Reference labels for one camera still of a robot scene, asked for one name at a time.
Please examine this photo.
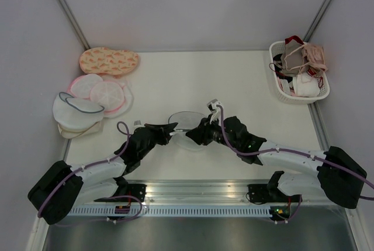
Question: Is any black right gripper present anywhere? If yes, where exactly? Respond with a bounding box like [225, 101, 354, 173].
[185, 114, 239, 150]

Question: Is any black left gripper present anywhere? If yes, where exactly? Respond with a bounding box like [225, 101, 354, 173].
[138, 123, 178, 159]

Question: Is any white mesh blue-trimmed laundry bag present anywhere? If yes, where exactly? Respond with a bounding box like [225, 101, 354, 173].
[168, 111, 205, 152]

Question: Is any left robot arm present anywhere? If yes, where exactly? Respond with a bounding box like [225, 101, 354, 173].
[27, 122, 177, 225]

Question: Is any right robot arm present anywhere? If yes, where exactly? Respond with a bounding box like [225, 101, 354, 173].
[186, 116, 367, 209]

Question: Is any pink-trimmed white mesh laundry bag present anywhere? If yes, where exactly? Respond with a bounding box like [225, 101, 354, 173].
[67, 74, 134, 118]

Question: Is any orange carrot print laundry bag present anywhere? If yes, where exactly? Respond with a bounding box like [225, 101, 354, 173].
[79, 47, 140, 77]

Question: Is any beige cloth bag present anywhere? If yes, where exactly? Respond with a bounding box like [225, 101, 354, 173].
[57, 121, 103, 139]

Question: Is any white plastic basket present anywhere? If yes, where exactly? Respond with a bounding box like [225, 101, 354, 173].
[268, 40, 331, 105]

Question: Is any pile of bras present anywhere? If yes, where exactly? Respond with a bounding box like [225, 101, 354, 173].
[269, 35, 328, 97]

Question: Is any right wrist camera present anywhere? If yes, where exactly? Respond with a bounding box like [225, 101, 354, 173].
[207, 99, 223, 124]

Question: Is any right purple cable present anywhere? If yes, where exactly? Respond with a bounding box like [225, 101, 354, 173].
[217, 103, 374, 224]

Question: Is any purple cable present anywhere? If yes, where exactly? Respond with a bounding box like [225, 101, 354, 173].
[217, 103, 374, 224]
[37, 121, 148, 228]

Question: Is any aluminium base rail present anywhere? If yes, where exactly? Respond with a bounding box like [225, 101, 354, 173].
[43, 179, 360, 205]

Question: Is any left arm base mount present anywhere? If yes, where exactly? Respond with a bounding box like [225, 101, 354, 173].
[95, 183, 147, 202]

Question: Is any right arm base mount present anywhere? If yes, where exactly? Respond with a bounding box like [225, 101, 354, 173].
[246, 184, 289, 205]

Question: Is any white slotted cable duct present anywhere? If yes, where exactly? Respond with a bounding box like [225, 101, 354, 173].
[69, 205, 272, 218]

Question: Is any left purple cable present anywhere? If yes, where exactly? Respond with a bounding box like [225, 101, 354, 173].
[37, 121, 148, 228]

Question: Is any left aluminium corner post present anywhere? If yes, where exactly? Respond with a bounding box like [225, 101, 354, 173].
[56, 0, 91, 50]

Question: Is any aluminium corner post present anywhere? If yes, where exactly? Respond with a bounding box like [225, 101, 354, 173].
[303, 0, 333, 42]
[56, 0, 91, 50]

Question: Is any right aluminium corner post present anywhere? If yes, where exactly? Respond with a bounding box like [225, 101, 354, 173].
[303, 0, 333, 42]

